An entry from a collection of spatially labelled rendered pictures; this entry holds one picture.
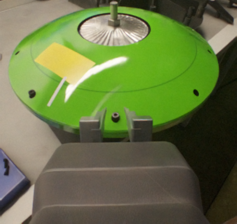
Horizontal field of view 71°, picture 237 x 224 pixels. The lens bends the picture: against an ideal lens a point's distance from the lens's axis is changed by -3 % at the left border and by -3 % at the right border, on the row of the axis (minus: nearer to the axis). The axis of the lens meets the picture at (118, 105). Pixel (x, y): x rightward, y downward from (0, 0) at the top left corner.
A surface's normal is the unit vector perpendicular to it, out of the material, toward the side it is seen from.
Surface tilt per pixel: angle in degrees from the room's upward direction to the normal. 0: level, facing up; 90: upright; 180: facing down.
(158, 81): 21
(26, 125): 0
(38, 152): 0
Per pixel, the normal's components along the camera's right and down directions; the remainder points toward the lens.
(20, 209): 0.01, -0.65
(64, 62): -0.14, -0.48
